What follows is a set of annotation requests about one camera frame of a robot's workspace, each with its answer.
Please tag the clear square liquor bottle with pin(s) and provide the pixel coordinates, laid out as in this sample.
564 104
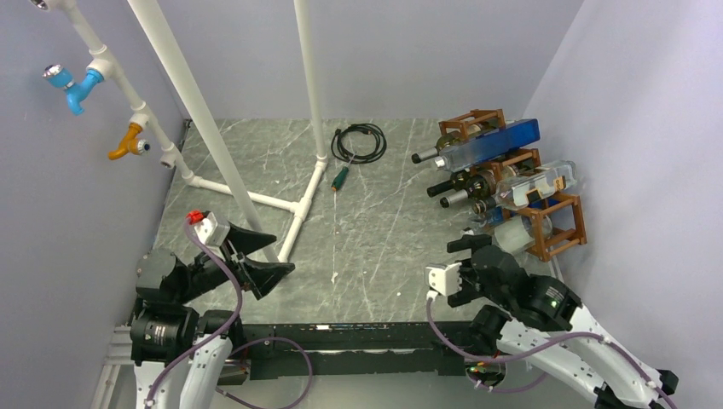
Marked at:
518 192

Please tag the tall clear glass bottle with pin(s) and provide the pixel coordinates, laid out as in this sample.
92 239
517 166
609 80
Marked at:
513 235

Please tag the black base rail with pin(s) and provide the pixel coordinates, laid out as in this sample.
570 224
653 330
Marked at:
284 350

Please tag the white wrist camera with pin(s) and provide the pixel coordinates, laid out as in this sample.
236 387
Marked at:
210 229
443 279

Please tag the brown wooden wine rack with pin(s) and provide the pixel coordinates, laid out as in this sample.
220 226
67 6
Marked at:
558 227

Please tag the dark green wine bottle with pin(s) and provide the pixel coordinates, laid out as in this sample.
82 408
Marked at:
443 141

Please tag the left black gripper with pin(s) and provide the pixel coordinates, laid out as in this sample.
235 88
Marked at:
259 275

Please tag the blue clear bottle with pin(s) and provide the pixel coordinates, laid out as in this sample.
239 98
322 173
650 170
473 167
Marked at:
489 213

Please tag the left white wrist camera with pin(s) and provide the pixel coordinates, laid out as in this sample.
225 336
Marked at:
210 229

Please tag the orange plastic faucet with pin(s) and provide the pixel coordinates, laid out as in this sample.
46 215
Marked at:
131 143

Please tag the tall blue liquid bottle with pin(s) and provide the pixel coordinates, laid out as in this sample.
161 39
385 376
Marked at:
491 145

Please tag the blue plastic faucet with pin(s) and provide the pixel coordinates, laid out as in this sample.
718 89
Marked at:
76 92

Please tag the dark wine bottle cream label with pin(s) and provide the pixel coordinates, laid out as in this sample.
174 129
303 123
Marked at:
456 181

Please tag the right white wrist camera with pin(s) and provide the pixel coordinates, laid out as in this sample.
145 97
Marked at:
443 279

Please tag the green wine bottle silver neck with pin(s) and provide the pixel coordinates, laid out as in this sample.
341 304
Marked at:
479 186

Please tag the green handled screwdriver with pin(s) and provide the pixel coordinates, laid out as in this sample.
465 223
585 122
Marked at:
340 178

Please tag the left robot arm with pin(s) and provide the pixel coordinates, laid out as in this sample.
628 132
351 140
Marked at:
187 319

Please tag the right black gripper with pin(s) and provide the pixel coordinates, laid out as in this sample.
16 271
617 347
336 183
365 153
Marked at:
467 241

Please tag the white PVC pipe frame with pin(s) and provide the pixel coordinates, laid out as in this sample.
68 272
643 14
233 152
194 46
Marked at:
157 30

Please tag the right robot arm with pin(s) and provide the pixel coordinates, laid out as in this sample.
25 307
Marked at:
540 320

